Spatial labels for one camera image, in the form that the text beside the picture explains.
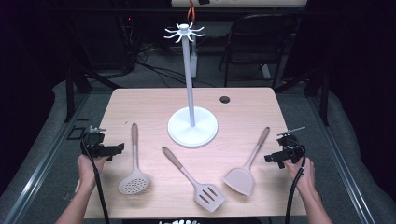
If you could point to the person's left hand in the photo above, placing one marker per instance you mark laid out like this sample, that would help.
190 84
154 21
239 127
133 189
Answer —
88 169

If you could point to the black tape square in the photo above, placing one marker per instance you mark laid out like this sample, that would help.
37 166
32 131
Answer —
75 133

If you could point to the black folding chair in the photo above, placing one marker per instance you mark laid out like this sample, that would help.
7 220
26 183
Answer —
258 34

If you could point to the beige slotted spatula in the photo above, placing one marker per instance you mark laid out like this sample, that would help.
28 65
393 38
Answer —
186 174

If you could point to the white object at picture edge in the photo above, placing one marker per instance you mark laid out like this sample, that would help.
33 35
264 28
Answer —
179 222

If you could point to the beige solid spatula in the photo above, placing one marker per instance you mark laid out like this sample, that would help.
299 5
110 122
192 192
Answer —
241 179

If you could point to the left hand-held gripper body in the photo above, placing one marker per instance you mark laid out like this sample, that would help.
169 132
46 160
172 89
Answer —
93 140

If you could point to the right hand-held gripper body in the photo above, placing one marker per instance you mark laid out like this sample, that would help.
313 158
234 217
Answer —
291 147

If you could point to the beige round skimmer spoon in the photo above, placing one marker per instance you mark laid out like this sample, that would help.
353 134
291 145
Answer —
134 174

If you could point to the white power strip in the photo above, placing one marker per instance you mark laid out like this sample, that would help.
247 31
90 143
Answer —
266 72

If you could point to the white utensil rack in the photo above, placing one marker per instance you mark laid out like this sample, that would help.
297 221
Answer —
192 127

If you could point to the person's right hand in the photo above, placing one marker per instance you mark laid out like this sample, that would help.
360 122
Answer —
303 177

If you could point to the black metal stand frame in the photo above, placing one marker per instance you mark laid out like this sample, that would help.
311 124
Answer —
324 99
70 93

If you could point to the dark equipment with red light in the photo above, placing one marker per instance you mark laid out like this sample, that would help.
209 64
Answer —
128 37

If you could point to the aluminium floor rail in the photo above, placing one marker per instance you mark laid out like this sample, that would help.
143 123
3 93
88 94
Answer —
40 177
342 174

